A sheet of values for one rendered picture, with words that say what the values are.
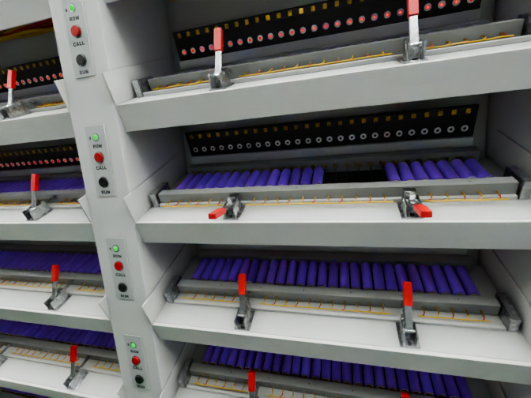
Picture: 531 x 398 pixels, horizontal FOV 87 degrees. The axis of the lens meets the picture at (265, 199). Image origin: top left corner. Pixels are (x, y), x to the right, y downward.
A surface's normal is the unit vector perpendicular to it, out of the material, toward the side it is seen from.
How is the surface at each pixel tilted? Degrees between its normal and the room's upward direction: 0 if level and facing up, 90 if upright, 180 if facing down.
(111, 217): 90
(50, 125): 110
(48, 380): 20
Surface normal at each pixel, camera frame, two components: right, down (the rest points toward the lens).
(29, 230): -0.22, 0.52
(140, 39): 0.96, -0.03
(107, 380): -0.16, -0.85
